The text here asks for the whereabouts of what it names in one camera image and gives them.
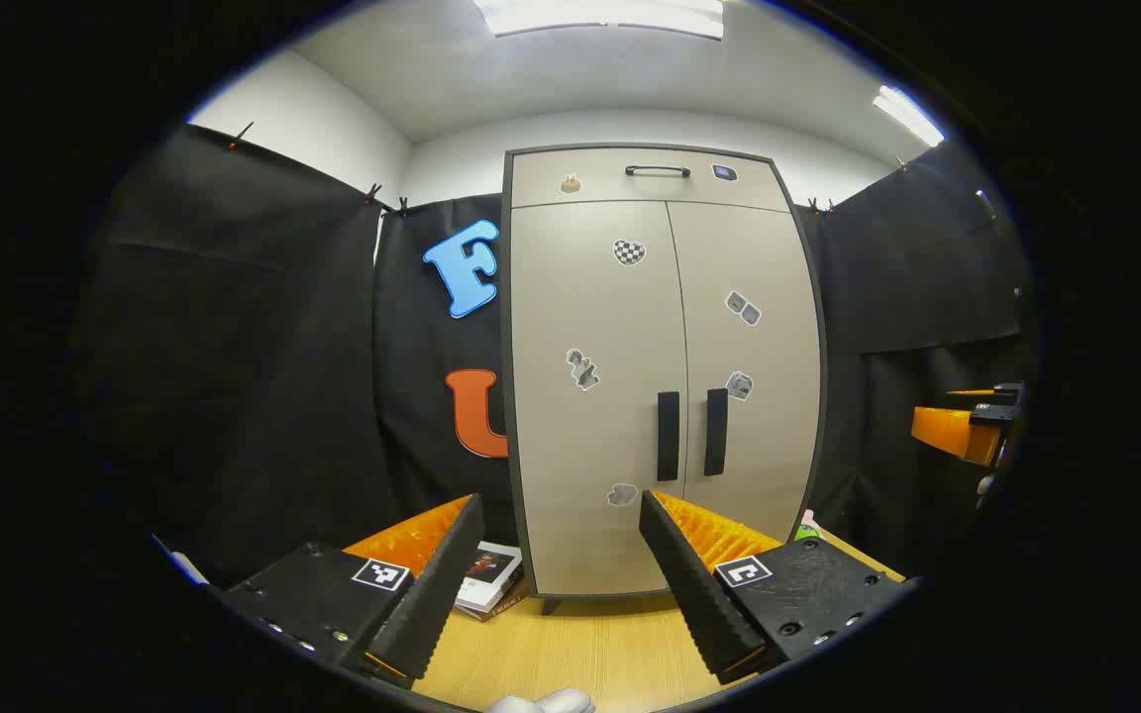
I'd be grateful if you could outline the beige cabinet drawer black handle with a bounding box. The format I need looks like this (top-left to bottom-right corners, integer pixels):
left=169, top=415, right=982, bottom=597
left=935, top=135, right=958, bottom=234
left=511, top=149, right=792, bottom=213

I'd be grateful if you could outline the small ceiling light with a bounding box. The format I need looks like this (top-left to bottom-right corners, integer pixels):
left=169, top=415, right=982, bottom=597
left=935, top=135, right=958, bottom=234
left=873, top=85, right=946, bottom=149

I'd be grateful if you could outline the black backdrop cloth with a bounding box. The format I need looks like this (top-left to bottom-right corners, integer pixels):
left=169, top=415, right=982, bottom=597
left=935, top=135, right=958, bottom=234
left=75, top=124, right=1037, bottom=595

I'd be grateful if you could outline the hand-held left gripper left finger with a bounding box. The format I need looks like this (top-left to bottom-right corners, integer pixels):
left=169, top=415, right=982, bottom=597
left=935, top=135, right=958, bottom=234
left=219, top=493, right=485, bottom=689

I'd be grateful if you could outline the large rectangular ceiling light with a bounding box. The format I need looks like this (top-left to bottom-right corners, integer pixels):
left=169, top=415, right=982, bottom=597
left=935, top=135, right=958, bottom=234
left=474, top=0, right=726, bottom=41

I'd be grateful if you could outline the white booklet with photo cover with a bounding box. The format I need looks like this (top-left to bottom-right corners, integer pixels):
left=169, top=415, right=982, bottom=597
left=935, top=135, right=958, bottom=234
left=454, top=542, right=530, bottom=622

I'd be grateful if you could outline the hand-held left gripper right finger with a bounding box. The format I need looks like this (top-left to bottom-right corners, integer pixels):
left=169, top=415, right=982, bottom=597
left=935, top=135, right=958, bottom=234
left=638, top=489, right=918, bottom=686

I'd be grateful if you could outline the beige shoe cabinet door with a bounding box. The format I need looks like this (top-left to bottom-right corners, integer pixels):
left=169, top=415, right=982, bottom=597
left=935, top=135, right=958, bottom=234
left=668, top=201, right=823, bottom=544
left=509, top=201, right=690, bottom=598

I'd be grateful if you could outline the beige double-door shoe cabinet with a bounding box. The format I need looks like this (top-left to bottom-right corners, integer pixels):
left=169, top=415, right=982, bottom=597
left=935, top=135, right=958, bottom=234
left=501, top=144, right=828, bottom=616

